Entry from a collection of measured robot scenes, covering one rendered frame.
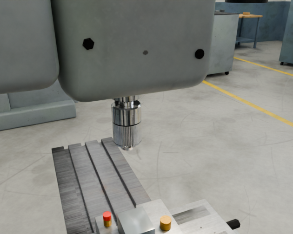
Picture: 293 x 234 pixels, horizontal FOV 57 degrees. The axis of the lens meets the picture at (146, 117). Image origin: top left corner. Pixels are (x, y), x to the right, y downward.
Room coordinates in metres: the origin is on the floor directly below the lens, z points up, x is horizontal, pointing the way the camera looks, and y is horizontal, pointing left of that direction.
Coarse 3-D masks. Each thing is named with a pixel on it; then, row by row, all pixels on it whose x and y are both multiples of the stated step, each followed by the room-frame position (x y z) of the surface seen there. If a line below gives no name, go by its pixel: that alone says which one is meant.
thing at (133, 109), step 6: (114, 102) 0.40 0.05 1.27; (138, 102) 0.40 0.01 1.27; (114, 108) 0.38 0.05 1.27; (120, 108) 0.37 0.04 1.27; (126, 108) 0.37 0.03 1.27; (132, 108) 0.37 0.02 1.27; (138, 108) 0.38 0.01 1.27; (120, 114) 0.37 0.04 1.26; (126, 114) 0.37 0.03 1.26; (132, 114) 0.37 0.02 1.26
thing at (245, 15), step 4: (244, 12) 8.03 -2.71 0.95; (240, 16) 7.53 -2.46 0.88; (244, 16) 7.58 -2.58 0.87; (248, 16) 7.63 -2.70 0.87; (252, 16) 7.68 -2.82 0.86; (256, 16) 7.73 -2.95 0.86; (260, 16) 7.79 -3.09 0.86; (240, 28) 8.43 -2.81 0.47; (256, 28) 7.85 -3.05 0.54; (240, 32) 8.41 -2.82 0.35; (256, 32) 7.82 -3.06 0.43; (240, 36) 8.42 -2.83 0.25; (256, 36) 7.81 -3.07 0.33; (236, 40) 7.72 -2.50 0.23; (240, 40) 7.72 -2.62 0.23; (244, 40) 7.72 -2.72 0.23; (248, 40) 7.74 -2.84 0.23; (252, 40) 7.79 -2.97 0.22; (256, 40) 7.82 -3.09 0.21
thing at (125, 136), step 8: (112, 112) 0.38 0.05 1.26; (112, 120) 0.38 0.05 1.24; (120, 120) 0.37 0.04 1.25; (128, 120) 0.37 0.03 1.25; (136, 120) 0.38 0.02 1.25; (120, 128) 0.37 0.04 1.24; (128, 128) 0.37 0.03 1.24; (136, 128) 0.38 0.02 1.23; (120, 136) 0.37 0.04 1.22; (128, 136) 0.37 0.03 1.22; (136, 136) 0.38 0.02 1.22; (120, 144) 0.37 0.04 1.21; (128, 144) 0.37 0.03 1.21; (136, 144) 0.38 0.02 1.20
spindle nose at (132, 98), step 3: (129, 96) 0.37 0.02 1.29; (132, 96) 0.37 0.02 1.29; (135, 96) 0.37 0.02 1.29; (138, 96) 0.38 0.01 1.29; (114, 99) 0.37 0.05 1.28; (117, 99) 0.37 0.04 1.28; (120, 99) 0.37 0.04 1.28; (123, 99) 0.37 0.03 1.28; (126, 99) 0.37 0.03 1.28; (129, 99) 0.37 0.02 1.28; (132, 99) 0.37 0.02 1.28; (135, 99) 0.37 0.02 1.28
